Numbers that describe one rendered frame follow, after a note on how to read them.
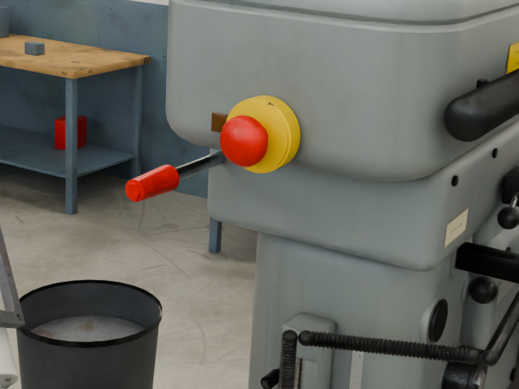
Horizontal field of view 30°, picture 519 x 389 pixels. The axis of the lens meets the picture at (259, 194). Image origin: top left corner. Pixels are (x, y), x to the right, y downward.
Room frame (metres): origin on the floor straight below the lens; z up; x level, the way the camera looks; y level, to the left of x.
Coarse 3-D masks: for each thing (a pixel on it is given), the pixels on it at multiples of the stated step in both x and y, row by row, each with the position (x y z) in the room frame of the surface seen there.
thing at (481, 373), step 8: (480, 352) 0.94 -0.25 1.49; (480, 360) 0.93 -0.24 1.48; (448, 368) 0.92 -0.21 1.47; (456, 368) 0.92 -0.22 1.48; (464, 368) 0.92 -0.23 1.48; (472, 368) 0.92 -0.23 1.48; (480, 368) 0.93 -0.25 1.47; (448, 376) 0.92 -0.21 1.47; (456, 376) 0.91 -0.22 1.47; (464, 376) 0.91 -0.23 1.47; (472, 376) 0.91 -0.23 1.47; (480, 376) 0.93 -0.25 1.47; (448, 384) 0.91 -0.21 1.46; (456, 384) 0.91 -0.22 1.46; (464, 384) 0.91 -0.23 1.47; (472, 384) 0.91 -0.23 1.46; (480, 384) 0.93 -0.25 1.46
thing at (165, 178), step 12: (216, 156) 0.87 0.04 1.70; (156, 168) 0.80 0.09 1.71; (168, 168) 0.80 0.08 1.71; (180, 168) 0.82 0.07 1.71; (192, 168) 0.83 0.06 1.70; (204, 168) 0.85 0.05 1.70; (132, 180) 0.77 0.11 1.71; (144, 180) 0.77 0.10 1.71; (156, 180) 0.78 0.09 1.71; (168, 180) 0.79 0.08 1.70; (132, 192) 0.76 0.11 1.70; (144, 192) 0.76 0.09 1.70; (156, 192) 0.78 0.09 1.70
